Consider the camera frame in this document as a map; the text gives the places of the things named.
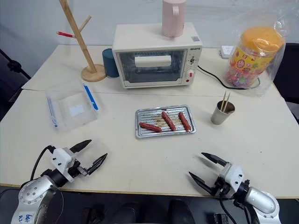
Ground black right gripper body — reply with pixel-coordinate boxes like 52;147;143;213
209;176;235;199

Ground metal cup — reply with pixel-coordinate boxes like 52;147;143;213
210;100;236;126

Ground teal round canister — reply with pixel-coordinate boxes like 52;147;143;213
101;48;120;78

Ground black oven power cable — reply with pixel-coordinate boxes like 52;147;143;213
197;65;261;91

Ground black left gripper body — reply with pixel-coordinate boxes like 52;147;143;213
68;161;90;184

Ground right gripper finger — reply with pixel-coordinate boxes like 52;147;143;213
188;172;214;195
201;152;228;167

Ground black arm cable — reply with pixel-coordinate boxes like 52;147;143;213
30;145;57;182
219;197;237;224

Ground white power socket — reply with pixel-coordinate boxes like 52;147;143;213
219;45;235;59

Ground small black box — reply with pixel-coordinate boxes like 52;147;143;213
213;212;229;224

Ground candy jar in plastic bag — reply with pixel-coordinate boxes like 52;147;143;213
223;19;291;98

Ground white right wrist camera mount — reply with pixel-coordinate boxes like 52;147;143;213
218;163;245;195

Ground candy jar orange lid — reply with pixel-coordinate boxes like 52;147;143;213
224;26;285;90

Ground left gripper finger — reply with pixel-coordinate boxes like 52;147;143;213
69;139;93;154
87;153;108;176

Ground red sausage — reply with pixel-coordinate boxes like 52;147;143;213
178;112;192;133
161;111;177;132
139;122;163;133

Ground pink mug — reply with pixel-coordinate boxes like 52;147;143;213
162;0;187;38

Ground white toaster oven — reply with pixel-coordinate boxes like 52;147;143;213
112;22;203;90

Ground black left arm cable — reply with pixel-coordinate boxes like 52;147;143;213
30;145;57;182

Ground clear plastic box blue latches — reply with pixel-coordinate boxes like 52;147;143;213
45;80;99;132

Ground bamboo mug tree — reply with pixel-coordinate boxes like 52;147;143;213
57;0;107;83

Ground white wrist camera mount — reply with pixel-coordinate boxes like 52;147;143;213
218;163;245;195
51;147;77;183

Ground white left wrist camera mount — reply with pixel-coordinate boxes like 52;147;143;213
51;147;77;183

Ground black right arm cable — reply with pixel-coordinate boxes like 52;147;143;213
219;197;237;224

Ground ribbed metal tray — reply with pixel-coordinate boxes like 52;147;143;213
135;104;197;140

